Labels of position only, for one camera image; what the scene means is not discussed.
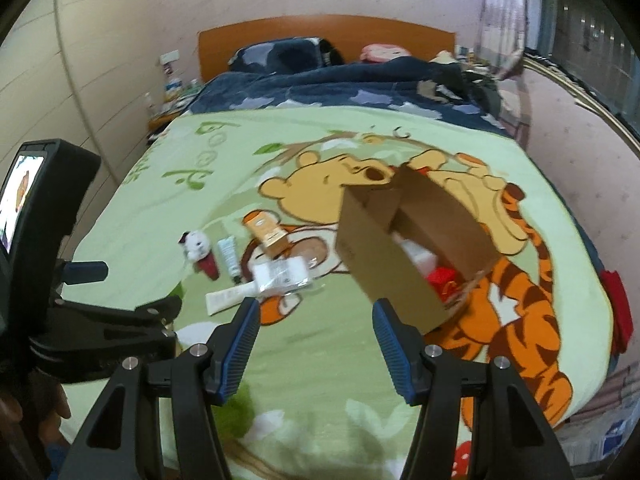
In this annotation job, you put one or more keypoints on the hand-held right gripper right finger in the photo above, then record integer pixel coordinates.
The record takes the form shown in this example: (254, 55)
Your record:
(395, 350)

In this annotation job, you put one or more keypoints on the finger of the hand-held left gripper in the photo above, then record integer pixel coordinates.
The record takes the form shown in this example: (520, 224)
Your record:
(120, 312)
(85, 272)

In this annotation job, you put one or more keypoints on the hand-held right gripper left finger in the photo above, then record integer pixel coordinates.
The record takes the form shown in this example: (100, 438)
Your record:
(237, 350)

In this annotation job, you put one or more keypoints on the white cream tube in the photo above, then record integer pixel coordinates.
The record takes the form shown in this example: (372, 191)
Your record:
(230, 299)

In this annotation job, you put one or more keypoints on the brown cardboard box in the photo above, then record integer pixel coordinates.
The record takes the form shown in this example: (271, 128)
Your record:
(380, 270)

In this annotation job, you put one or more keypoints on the small red box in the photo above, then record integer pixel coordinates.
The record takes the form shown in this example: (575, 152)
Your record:
(444, 280)

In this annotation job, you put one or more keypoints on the clear cotton pad pack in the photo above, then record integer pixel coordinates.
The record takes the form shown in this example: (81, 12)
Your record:
(280, 274)

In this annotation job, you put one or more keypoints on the pale blue cream tube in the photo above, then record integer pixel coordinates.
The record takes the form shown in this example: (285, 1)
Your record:
(230, 259)

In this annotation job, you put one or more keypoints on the white plush dog toy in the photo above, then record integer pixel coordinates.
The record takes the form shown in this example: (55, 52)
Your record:
(196, 246)

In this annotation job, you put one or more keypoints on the orange bear print box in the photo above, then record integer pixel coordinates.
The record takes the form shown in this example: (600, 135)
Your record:
(267, 235)

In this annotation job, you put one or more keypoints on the person's left hand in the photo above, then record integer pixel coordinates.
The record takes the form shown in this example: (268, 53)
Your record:
(57, 415)

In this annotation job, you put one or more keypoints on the green cartoon printed blanket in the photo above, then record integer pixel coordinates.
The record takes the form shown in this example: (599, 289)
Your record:
(150, 210)

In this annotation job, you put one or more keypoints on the cream wardrobe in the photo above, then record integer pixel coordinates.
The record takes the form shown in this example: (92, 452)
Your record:
(50, 85)

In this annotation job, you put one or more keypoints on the wooden nightstand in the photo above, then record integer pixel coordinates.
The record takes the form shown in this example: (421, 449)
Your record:
(162, 122)

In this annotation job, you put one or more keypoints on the spray bottle on nightstand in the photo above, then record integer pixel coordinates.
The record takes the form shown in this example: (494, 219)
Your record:
(177, 90)

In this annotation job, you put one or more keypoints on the patterned storage bags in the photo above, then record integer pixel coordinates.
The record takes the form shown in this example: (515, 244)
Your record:
(605, 425)

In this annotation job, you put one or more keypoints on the red cloth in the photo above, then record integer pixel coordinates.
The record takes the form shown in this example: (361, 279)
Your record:
(617, 310)

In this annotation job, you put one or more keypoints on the wooden bed headboard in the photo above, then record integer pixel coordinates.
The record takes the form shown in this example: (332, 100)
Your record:
(215, 45)

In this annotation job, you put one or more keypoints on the navy leaf print pillow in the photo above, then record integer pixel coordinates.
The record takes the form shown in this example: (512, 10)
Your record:
(270, 57)

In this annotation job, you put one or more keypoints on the navy leaf print duvet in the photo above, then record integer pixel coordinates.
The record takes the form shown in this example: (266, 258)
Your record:
(310, 90)

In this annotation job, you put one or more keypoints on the dark clothes pile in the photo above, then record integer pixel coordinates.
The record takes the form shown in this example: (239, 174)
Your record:
(480, 87)

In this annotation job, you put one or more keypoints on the beige plush toy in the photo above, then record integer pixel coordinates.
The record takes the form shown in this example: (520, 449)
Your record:
(444, 57)

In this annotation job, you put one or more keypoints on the pink plush toy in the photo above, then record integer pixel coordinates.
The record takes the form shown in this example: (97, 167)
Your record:
(384, 53)

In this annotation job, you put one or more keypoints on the black and white plush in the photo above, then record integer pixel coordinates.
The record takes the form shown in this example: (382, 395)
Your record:
(330, 52)

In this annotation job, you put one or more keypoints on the floral curtain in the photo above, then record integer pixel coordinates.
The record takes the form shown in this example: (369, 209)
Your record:
(502, 15)

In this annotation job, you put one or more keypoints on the dark window with gold ledge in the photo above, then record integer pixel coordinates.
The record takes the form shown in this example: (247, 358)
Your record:
(590, 50)

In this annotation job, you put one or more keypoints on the white wall socket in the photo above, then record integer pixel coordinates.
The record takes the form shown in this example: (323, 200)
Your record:
(170, 58)

